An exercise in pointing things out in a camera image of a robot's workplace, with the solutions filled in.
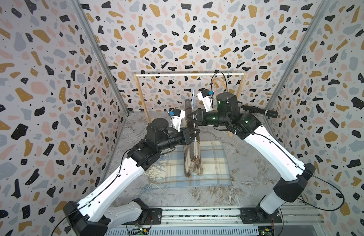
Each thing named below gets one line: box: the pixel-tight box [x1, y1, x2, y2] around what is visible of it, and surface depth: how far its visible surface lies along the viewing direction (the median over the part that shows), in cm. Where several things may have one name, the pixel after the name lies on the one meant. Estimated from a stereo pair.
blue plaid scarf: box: [141, 139, 233, 190], surface depth 89 cm
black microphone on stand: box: [240, 104, 279, 119], surface depth 94 cm
